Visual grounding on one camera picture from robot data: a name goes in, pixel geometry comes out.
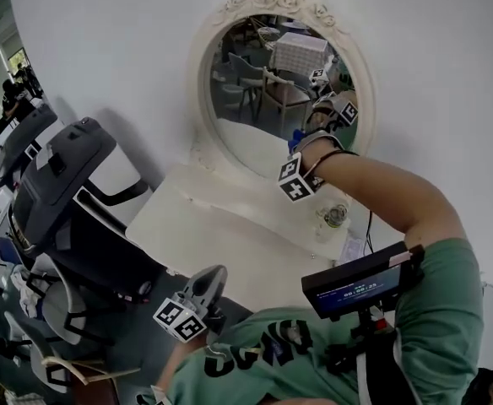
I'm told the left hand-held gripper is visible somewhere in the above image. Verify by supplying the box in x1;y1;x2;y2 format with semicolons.
152;264;230;345

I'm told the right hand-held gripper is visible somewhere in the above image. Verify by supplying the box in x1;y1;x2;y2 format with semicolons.
277;131;348;204

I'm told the blue cloth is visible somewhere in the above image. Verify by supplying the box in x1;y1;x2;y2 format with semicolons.
287;127;307;153

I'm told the white ornate oval vanity mirror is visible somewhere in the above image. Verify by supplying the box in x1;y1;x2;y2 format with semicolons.
188;0;378;181

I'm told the person's right forearm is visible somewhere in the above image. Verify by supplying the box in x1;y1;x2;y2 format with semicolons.
303;148;469;244

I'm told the person's left forearm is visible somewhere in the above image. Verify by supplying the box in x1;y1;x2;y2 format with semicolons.
153;338;199;398

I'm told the white vanity table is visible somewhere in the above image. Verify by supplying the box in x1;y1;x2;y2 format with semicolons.
125;161;354;266

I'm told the white crumpled cloth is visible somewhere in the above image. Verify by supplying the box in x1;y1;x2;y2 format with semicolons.
10;262;41;318

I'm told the black wristband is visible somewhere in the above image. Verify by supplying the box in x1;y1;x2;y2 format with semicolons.
307;148;360;177

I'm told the clear glass jar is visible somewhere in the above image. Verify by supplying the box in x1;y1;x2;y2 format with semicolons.
315;202;349;232

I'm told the patterned paper pouch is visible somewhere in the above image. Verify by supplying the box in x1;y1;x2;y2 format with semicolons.
339;235;372;266

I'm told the wooden chair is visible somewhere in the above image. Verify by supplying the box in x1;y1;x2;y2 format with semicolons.
41;354;143;405

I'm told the black chest-mounted screen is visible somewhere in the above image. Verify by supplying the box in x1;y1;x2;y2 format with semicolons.
301;240;425;322

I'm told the dark grey machine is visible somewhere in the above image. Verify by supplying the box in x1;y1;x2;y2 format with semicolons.
8;116;167;305

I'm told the green printed t-shirt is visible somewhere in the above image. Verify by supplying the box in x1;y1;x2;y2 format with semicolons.
136;237;486;405

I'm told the black cable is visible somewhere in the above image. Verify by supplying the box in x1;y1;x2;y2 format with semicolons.
363;208;377;256

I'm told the grey chair with black frame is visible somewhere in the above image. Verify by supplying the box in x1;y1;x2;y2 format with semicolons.
25;256;119;348

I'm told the black screen mount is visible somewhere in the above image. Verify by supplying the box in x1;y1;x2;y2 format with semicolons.
325;304;398;377

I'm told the black shoulder strap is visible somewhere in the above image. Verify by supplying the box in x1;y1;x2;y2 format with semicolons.
355;331;425;405

